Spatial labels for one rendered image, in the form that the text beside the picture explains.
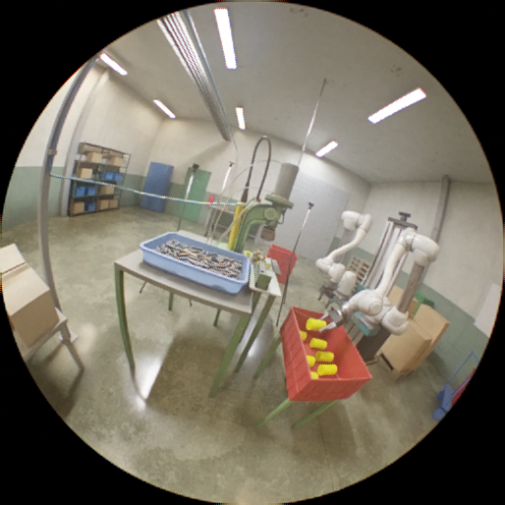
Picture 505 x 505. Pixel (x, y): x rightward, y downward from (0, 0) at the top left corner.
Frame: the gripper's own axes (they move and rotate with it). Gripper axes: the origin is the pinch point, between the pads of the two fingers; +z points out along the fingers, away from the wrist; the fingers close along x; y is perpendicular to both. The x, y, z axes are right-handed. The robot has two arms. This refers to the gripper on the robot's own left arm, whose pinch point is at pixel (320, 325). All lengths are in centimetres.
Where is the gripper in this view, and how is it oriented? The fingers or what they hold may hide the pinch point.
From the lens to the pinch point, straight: 111.9
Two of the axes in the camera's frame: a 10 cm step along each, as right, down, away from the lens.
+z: -8.5, 5.1, 1.3
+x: 0.3, 2.9, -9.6
